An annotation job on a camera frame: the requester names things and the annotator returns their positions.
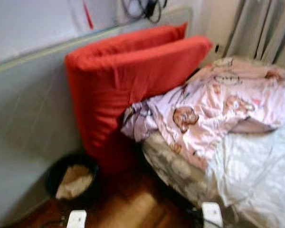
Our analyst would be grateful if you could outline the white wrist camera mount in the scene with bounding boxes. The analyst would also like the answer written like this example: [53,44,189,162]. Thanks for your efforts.
[202,202,224,228]
[66,210,87,228]

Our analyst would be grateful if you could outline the beige crumpled paper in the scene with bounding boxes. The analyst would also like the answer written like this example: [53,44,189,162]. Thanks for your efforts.
[56,164,94,200]

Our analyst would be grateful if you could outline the large red cushion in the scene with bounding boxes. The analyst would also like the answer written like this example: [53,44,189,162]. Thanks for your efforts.
[64,36,213,174]

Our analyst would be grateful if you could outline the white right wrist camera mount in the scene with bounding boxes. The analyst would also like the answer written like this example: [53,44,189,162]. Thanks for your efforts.
[202,202,224,228]

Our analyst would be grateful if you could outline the black round waste bin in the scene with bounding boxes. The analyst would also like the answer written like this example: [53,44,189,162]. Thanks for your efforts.
[45,153,100,207]

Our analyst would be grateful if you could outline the bed with grey floral sheet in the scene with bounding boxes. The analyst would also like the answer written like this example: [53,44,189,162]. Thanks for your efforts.
[142,57,285,228]

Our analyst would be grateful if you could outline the pale grey leaning mattress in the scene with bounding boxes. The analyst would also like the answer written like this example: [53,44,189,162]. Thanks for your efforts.
[0,5,195,226]

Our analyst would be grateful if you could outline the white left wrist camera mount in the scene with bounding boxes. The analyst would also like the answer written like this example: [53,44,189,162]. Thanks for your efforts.
[66,210,87,228]

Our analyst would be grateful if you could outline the red strap on wall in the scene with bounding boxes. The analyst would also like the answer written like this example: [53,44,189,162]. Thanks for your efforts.
[82,0,94,30]

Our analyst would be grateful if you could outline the grey pleated curtain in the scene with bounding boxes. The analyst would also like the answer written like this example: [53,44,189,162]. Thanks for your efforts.
[223,0,285,69]

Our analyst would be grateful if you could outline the slim red cushion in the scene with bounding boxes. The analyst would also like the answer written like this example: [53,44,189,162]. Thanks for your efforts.
[69,23,188,54]

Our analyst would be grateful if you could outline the black charger with coiled cable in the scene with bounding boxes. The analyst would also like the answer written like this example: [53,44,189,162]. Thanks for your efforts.
[121,0,168,23]

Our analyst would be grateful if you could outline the pink cartoon bear blanket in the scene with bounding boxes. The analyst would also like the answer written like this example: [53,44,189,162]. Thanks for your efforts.
[120,57,285,171]

